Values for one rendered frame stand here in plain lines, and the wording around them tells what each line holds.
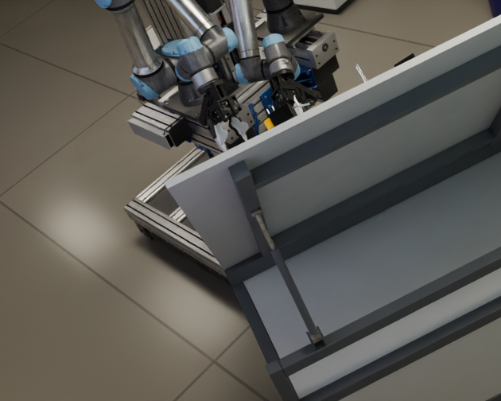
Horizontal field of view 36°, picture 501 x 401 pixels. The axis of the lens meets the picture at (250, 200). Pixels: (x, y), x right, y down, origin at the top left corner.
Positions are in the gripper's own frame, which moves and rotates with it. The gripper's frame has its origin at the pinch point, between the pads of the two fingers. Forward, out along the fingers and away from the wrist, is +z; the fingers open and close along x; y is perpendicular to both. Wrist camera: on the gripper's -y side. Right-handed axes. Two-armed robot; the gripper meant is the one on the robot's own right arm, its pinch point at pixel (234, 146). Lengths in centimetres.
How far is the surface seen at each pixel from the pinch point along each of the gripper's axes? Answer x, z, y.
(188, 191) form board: -48, 9, 42
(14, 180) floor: 56, -67, -320
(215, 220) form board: -29.3, 17.7, 17.2
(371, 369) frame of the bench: -3, 76, 16
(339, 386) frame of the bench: -12, 76, 10
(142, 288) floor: 37, 34, -179
